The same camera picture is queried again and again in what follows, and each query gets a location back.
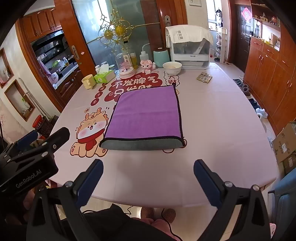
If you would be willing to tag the red container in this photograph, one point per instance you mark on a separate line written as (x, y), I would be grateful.
(38, 122)

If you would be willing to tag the yellow mug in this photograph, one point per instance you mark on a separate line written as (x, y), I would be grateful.
(87, 81)

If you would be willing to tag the white cloth cover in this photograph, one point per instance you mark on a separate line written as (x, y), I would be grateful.
(185, 33)

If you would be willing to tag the person's dark clothing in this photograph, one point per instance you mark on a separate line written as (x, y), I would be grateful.
(111, 224)

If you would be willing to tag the dark entrance door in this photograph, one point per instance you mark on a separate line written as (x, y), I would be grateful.
(242, 41)

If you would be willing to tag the wooden kitchen cabinet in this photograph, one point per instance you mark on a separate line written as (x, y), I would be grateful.
(39, 23)

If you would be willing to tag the blue chair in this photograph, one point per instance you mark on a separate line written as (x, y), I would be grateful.
(285, 197)

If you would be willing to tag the blue shoes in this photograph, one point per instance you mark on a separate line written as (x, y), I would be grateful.
(254, 103)

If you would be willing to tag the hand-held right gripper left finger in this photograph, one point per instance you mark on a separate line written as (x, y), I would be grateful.
(93, 179)

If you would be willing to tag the glass dome with pink flowers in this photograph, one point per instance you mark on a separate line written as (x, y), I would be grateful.
(124, 66)

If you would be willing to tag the yellow liquid bottle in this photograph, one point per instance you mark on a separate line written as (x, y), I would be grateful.
(133, 60)

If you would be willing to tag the white shoe rack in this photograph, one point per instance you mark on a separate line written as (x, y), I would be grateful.
(220, 46)

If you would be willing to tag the teal container with brown lid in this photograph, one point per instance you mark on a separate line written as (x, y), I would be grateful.
(161, 58)

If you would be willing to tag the pink printed tablecloth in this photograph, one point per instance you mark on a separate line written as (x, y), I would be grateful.
(222, 139)

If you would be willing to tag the brown knitted slipper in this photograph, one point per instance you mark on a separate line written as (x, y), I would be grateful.
(147, 212)
(170, 214)

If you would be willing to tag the small cardboard box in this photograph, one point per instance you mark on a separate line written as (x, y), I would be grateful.
(290, 163)

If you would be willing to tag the white shoes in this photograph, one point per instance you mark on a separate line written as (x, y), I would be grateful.
(261, 113)

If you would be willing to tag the large cardboard box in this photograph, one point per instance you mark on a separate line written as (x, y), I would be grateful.
(285, 141)

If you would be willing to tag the grey slipper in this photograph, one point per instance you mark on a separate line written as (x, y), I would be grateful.
(245, 90)
(237, 82)

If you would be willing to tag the frosted glass sliding door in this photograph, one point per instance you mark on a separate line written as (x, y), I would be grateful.
(97, 20)

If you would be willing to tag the purple towel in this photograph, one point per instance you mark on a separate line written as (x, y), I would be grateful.
(145, 111)

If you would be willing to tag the white bowl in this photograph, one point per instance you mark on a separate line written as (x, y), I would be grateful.
(172, 67)

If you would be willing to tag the small white jar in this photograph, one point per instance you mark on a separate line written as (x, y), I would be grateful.
(97, 70)

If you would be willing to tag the wooden wall cabinet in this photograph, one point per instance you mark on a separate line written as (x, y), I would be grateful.
(270, 76)

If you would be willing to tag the pill blister pack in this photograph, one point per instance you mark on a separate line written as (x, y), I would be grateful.
(204, 77)

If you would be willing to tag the wooden wall niche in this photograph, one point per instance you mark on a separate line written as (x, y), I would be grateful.
(19, 102)
(5, 69)

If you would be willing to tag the pink toy figure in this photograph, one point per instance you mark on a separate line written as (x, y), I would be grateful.
(147, 64)

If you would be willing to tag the red door decoration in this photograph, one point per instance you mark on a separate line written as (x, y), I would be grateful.
(246, 13)

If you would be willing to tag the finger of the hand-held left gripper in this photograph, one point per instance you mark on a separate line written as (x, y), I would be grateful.
(26, 138)
(55, 139)

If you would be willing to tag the white squeeze bottle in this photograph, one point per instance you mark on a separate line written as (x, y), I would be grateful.
(144, 59)

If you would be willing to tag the green tissue box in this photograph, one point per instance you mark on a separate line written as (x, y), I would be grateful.
(104, 76)

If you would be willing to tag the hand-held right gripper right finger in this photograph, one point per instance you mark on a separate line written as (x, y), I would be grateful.
(205, 183)

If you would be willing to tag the white countertop appliance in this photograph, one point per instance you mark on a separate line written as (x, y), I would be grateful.
(192, 54)

